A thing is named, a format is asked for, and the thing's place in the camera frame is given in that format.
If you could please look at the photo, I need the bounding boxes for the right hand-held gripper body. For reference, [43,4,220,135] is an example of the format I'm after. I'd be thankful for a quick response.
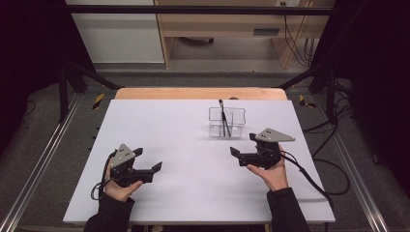
[239,128,296,170]

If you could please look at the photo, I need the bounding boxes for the wooden table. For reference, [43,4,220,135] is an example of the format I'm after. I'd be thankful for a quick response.
[114,87,288,101]

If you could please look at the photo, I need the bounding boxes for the clear acrylic organizer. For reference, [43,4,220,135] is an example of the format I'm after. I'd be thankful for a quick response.
[208,106,247,139]

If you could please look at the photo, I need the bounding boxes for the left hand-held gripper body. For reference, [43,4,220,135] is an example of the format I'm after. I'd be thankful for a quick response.
[110,143,155,188]

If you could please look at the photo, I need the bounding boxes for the person's right hand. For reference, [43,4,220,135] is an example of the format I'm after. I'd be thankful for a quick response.
[246,146,289,192]

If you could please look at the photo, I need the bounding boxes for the aluminium rail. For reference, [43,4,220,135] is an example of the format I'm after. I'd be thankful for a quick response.
[313,96,391,232]
[0,93,83,232]

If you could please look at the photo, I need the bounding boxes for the black metal stand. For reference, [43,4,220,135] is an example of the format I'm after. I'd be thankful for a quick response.
[274,61,339,125]
[57,61,125,124]

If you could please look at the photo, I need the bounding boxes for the white table board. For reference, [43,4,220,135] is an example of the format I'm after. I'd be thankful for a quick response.
[63,99,337,224]

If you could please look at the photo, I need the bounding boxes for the black pen with silver tip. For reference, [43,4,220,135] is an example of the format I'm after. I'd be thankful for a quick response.
[218,99,226,137]

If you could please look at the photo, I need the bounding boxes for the black floor cable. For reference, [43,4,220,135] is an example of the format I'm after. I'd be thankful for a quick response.
[303,119,337,133]
[21,100,37,118]

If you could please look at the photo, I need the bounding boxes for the person's left hand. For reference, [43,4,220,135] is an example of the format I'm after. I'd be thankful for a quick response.
[103,167,144,203]

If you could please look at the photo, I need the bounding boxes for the yellow clamp right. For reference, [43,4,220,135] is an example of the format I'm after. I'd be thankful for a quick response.
[298,94,317,109]

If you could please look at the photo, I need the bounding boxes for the hanging black cables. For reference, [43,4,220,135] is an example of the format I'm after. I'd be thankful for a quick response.
[279,1,318,68]

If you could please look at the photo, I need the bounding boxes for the plain black pen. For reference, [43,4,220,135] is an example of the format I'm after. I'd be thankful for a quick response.
[221,105,232,138]

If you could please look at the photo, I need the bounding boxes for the hand-held gripper cable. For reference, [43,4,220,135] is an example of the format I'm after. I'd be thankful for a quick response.
[90,151,114,202]
[279,150,351,209]

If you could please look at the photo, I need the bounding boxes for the light wooden desk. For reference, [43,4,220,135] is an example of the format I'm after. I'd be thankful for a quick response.
[154,0,337,70]

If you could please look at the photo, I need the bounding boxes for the yellow clamp left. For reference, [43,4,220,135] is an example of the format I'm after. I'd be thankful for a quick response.
[91,93,105,110]

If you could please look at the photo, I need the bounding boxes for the left hand-held gripper cable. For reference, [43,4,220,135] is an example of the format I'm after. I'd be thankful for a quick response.
[90,151,114,202]

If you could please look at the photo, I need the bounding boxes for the black horizontal frame bar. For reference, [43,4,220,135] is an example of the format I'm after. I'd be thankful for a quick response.
[66,4,335,16]

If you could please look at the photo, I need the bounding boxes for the white cabinet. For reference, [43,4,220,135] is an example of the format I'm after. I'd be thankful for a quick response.
[65,0,165,65]

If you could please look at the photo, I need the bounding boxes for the black curtain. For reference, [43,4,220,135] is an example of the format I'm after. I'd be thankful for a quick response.
[0,0,95,153]
[317,0,410,194]

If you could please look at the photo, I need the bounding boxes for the yellow clamp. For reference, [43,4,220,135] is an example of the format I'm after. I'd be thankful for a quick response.
[298,94,317,109]
[91,93,105,110]

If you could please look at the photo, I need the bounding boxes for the right hand-held gripper cable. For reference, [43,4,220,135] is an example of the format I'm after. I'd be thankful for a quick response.
[279,150,351,209]

